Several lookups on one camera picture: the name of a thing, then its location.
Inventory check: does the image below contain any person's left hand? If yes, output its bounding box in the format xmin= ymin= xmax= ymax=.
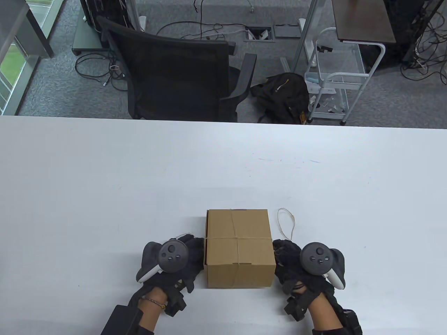
xmin=144 ymin=234 xmax=205 ymax=298

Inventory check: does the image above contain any person's right hand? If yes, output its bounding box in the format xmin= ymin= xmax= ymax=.
xmin=272 ymin=239 xmax=336 ymax=298

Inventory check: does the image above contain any thin jute twine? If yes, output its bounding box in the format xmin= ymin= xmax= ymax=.
xmin=176 ymin=208 xmax=298 ymax=276

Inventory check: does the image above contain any brown cardboard box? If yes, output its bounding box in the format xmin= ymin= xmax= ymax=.
xmin=204 ymin=209 xmax=276 ymax=289

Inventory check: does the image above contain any black forearm battery pack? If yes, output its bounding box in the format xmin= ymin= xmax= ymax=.
xmin=340 ymin=309 xmax=362 ymax=335
xmin=101 ymin=305 xmax=144 ymax=335

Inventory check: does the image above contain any person's right forearm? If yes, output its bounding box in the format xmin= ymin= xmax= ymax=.
xmin=308 ymin=293 xmax=344 ymax=332

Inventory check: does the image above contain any person's left forearm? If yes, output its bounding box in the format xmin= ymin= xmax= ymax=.
xmin=137 ymin=288 xmax=169 ymax=332

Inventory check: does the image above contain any grey floor outlet box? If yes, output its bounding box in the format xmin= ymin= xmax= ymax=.
xmin=243 ymin=26 xmax=276 ymax=42

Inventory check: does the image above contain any grey and white hand controller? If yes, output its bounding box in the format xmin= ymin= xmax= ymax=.
xmin=300 ymin=242 xmax=347 ymax=290
xmin=136 ymin=239 xmax=190 ymax=284

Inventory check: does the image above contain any black backpack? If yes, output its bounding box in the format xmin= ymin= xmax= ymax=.
xmin=251 ymin=73 xmax=311 ymax=124

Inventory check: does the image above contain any black mesh office chair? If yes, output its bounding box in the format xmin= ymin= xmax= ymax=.
xmin=96 ymin=16 xmax=257 ymax=122

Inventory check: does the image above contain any grey floor cover plate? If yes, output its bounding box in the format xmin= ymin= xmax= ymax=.
xmin=273 ymin=24 xmax=301 ymax=38

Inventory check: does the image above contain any dark brown side table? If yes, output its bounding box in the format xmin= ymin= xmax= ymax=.
xmin=332 ymin=0 xmax=397 ymax=44

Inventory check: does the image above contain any black equipment rack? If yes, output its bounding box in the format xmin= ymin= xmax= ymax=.
xmin=80 ymin=0 xmax=130 ymax=28

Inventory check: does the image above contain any braided wrist bracelet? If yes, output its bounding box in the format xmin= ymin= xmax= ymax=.
xmin=141 ymin=296 xmax=167 ymax=310

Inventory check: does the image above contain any white wire cart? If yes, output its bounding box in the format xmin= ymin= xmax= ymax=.
xmin=304 ymin=27 xmax=386 ymax=126

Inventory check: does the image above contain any black floor cable tangle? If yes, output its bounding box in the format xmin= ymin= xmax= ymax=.
xmin=400 ymin=0 xmax=447 ymax=84
xmin=75 ymin=52 xmax=128 ymax=92

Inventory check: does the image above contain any grey aluminium post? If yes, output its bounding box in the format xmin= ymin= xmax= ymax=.
xmin=292 ymin=0 xmax=320 ymax=72

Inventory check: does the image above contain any grey stand base plate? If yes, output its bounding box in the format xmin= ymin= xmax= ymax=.
xmin=72 ymin=21 xmax=109 ymax=54

